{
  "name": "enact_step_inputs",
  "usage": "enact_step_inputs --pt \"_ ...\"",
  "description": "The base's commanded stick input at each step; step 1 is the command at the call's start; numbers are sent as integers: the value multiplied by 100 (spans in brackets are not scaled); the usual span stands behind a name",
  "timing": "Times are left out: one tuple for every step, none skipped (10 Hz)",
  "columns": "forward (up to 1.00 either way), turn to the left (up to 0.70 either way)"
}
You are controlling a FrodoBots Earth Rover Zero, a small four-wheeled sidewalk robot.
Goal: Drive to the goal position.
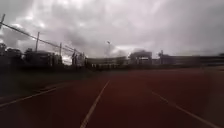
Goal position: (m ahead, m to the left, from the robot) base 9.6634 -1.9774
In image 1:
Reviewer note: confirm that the light pole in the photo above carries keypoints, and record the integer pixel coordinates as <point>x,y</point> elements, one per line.
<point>108,50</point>

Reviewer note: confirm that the long row of buildings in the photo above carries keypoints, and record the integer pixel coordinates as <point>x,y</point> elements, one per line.
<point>143,59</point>

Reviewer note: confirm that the white painted lane line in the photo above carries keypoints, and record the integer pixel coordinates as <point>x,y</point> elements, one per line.
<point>94,105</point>
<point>30,96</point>
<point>185,111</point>

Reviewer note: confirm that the red running track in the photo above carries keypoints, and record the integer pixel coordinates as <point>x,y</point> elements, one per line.
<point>133,106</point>

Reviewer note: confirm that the utility pole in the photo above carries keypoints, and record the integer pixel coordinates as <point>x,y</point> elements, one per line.
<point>37,41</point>
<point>2,19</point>
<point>60,49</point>

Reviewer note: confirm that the grass strip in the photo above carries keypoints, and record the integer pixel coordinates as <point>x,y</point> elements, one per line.
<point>36,81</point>

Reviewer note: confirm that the row of dark trees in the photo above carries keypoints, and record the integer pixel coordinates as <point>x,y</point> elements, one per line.
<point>33,59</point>

